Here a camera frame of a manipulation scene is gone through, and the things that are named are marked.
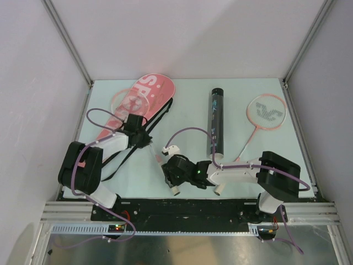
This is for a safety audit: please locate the pink racket cover bag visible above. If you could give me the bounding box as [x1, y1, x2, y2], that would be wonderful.
[95, 73, 175, 167]

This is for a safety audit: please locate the left aluminium frame post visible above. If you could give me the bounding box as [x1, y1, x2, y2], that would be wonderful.
[41, 0, 93, 89]

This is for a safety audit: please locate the aluminium frame post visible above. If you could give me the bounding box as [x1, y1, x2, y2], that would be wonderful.
[282, 0, 337, 88]
[41, 0, 93, 89]

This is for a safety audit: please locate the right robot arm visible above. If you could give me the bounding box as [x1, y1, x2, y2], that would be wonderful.
[161, 151, 301, 221]

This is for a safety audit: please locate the right aluminium frame post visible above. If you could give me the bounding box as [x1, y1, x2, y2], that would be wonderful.
[282, 0, 337, 88]

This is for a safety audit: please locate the pink badminton racket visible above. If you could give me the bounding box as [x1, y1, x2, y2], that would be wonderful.
[110, 88, 181, 197]
[214, 93, 288, 196]

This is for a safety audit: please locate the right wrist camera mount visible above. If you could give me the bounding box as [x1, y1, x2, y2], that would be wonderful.
[162, 145, 180, 156]

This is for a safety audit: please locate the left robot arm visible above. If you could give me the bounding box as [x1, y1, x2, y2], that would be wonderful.
[58, 114, 152, 220]

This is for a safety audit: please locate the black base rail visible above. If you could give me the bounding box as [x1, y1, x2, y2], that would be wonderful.
[90, 197, 289, 232]

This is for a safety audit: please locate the black shuttlecock tube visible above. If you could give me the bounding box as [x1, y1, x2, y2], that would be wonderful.
[207, 88, 224, 161]

